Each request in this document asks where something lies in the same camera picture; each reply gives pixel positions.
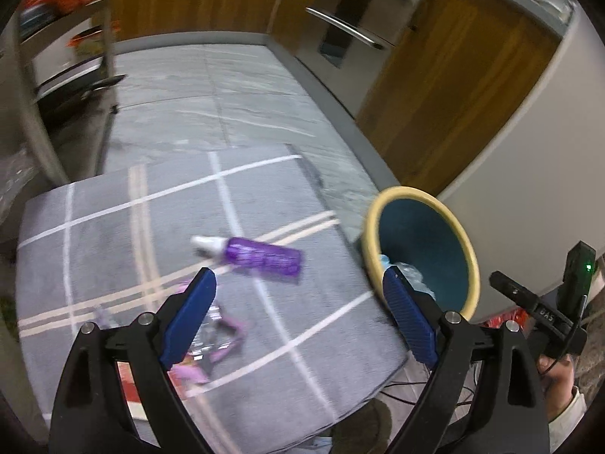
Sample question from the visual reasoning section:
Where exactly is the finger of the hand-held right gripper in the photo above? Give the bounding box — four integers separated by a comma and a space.
489, 271, 540, 312

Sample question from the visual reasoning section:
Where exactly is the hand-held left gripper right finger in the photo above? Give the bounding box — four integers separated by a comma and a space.
382, 265, 551, 454

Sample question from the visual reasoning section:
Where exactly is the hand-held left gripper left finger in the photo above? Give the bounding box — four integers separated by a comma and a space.
50, 267, 218, 454

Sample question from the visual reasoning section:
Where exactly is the pink foil wrapper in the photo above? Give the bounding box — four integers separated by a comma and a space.
168, 305, 249, 386

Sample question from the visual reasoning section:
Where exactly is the teal bin with yellow rim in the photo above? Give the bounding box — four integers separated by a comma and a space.
361, 186, 480, 322

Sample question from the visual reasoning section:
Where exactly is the person's right forearm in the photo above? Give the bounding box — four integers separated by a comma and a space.
548, 385, 589, 436

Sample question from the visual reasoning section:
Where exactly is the person's right hand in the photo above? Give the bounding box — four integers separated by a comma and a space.
536, 356, 580, 419

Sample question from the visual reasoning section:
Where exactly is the red packet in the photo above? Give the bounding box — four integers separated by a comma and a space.
487, 309, 527, 329

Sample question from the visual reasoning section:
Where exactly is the clear plastic wrapper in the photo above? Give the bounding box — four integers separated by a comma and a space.
392, 261, 436, 301

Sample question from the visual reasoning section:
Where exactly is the purple bottle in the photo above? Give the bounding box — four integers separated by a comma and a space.
190, 235, 303, 281

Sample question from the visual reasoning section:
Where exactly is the grey rug with pale lines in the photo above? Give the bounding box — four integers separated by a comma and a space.
14, 144, 410, 454

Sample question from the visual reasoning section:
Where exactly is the wooden cabinet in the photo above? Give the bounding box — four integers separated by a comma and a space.
354, 0, 563, 197
108, 0, 327, 55

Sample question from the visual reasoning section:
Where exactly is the clear plastic bag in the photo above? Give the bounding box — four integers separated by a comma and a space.
0, 149, 39, 213

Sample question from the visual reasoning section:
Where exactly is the metal shelf rack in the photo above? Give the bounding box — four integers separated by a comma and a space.
0, 0, 128, 190

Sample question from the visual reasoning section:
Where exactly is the black flat device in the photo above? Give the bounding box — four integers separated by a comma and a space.
37, 73, 128, 121

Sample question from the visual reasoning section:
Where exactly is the orange snack packet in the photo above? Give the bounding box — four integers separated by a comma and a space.
68, 28, 107, 58

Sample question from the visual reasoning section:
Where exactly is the built-in oven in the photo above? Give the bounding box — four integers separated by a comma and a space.
295, 0, 433, 76

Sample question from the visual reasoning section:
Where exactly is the black cable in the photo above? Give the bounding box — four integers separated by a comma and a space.
378, 378, 476, 424

